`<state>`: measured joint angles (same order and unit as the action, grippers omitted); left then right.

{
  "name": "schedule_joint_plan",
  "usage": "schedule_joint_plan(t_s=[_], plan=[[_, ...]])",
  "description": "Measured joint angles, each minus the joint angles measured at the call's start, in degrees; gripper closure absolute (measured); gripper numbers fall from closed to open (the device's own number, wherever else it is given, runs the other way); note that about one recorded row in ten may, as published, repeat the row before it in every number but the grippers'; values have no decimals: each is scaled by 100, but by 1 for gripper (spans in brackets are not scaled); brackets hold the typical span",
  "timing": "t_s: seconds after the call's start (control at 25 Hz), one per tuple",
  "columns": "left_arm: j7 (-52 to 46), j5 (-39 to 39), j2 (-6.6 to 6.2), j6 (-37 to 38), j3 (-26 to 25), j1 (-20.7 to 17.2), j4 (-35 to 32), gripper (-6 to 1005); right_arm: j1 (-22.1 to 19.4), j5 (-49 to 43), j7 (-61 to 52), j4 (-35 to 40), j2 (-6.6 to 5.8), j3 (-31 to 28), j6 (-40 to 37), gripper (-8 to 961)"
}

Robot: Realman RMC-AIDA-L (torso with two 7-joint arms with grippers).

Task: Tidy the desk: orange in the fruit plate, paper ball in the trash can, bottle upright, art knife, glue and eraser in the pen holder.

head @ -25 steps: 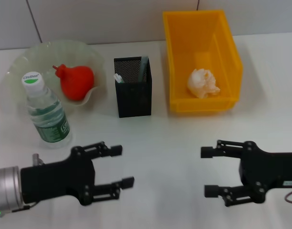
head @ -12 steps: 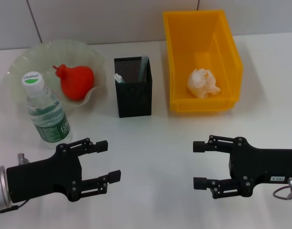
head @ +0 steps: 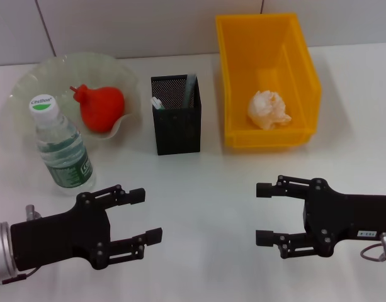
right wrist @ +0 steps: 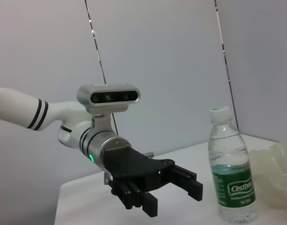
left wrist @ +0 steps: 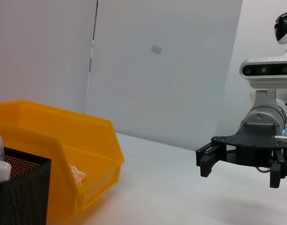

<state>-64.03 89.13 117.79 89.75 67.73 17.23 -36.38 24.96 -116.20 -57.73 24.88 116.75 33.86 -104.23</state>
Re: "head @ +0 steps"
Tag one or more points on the white paper ball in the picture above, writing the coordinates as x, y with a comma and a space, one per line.
265, 108

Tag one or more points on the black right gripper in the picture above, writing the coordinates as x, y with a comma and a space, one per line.
343, 217

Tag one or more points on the clear bottle with green label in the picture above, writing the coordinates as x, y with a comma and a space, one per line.
66, 157

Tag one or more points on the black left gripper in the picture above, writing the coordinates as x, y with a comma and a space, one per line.
60, 236

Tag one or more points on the black mesh pen holder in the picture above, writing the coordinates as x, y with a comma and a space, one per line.
177, 132

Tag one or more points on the red-orange soft toy orange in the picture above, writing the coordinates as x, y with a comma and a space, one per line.
99, 108

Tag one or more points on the grey marker pen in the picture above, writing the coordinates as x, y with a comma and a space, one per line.
189, 91

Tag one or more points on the green and white pen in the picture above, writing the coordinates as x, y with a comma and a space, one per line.
157, 103

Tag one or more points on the pale green glass fruit plate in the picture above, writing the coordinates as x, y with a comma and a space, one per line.
95, 69

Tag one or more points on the yellow plastic bin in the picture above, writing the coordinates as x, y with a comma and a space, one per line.
268, 63

